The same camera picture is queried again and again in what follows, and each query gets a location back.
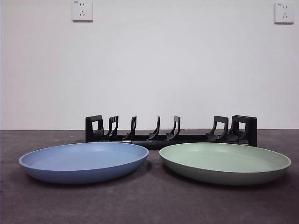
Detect blue round plate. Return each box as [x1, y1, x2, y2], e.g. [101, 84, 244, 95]
[18, 141, 150, 184]

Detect green round plate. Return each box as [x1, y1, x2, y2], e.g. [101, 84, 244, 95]
[159, 142, 292, 186]

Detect black plastic plate rack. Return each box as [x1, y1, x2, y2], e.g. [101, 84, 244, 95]
[85, 114, 258, 151]

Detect white wall socket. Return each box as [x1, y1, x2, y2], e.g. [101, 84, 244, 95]
[274, 2, 295, 24]
[71, 0, 93, 23]

